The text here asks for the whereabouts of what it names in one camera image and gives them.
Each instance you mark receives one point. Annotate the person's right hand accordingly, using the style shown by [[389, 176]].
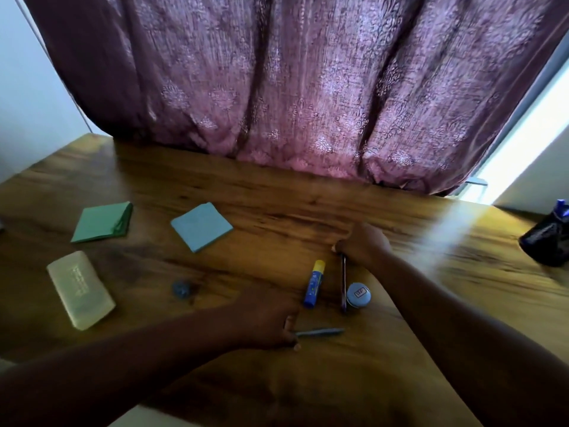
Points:
[[364, 244]]

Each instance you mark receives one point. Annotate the person's left hand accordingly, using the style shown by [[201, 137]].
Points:
[[266, 320]]

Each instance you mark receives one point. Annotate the clear pen blue cap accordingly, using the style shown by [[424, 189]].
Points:
[[343, 284]]

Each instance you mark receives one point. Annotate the round blue tape tin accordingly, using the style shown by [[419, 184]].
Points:
[[358, 295]]

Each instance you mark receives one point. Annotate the long blue pen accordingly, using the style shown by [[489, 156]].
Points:
[[320, 332]]

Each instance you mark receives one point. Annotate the blue glue stick yellow cap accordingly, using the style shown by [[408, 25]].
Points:
[[314, 286]]

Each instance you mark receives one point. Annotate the small blue sharpener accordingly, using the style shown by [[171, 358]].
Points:
[[181, 289]]

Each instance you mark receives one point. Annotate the blue sticky note pad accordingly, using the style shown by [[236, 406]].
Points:
[[200, 226]]

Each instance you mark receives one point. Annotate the translucent yellow pencil case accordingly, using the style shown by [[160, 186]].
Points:
[[80, 289]]

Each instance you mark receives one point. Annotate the green sticky note pad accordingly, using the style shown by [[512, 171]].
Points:
[[100, 222]]

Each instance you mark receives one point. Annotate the blue grip pen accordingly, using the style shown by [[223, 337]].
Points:
[[561, 208]]

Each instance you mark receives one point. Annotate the person's right forearm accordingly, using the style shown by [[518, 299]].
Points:
[[466, 333]]

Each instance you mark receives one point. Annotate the person's left forearm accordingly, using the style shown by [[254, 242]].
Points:
[[111, 373]]

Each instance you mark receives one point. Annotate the black mesh pen holder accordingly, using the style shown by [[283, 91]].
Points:
[[547, 240]]

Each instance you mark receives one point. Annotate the purple patterned curtain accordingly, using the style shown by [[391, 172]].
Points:
[[289, 75]]

